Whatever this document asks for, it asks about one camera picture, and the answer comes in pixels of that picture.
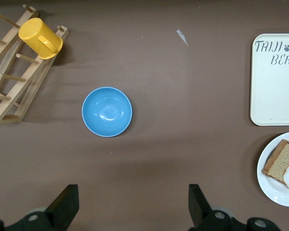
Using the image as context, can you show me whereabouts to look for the wooden peg mug rack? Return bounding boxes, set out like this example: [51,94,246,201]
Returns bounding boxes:
[0,6,70,125]

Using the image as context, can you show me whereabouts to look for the white round plate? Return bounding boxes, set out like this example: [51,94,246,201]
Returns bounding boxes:
[257,131,289,207]

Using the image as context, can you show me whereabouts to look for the blue bowl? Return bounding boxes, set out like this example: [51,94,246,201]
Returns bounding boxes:
[81,86,133,138]

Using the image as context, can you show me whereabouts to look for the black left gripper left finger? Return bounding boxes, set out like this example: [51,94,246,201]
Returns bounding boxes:
[6,184,79,231]

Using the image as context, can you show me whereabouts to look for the white tape scrap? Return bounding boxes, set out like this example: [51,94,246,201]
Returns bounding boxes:
[176,29,189,46]

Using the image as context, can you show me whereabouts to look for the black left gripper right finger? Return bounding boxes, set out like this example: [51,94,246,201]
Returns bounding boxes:
[188,184,236,231]

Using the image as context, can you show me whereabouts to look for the cream tray with bear print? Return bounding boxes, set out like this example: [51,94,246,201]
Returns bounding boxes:
[250,33,289,127]

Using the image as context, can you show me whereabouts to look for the brown bread slice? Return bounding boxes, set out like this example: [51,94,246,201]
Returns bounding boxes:
[261,139,289,191]

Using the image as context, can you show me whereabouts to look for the yellow mug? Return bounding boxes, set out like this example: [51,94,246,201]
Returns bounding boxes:
[18,18,64,60]

